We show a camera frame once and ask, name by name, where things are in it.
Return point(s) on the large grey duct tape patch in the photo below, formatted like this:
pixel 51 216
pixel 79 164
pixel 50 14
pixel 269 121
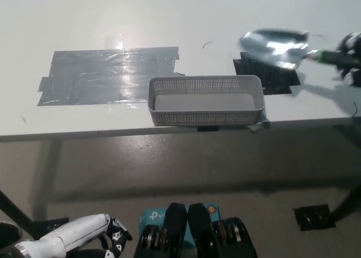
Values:
pixel 93 79

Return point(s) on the small black tape strip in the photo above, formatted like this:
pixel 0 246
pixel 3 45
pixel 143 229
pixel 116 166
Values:
pixel 207 129

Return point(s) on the black floor tape patch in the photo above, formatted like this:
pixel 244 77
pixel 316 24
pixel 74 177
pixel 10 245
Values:
pixel 313 218
pixel 53 225

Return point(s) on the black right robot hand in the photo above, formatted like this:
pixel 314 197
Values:
pixel 352 46

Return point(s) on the small grey tape piece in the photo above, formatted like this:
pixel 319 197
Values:
pixel 258 126

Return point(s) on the black metal frame leg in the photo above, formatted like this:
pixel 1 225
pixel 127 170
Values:
pixel 345 204
pixel 15 213

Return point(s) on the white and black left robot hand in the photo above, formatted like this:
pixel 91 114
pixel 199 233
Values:
pixel 76 231

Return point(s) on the teal cardboard router box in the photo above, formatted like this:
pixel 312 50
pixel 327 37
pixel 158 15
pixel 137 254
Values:
pixel 152 216

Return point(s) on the grey table leg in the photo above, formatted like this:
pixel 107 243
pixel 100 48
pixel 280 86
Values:
pixel 52 162

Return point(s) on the black robot torso blocks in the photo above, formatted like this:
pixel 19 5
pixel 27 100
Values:
pixel 198 228

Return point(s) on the grey perforated plastic basket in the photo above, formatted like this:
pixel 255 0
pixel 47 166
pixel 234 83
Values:
pixel 206 117

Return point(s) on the black tape patch on desk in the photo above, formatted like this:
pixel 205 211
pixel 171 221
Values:
pixel 270 80

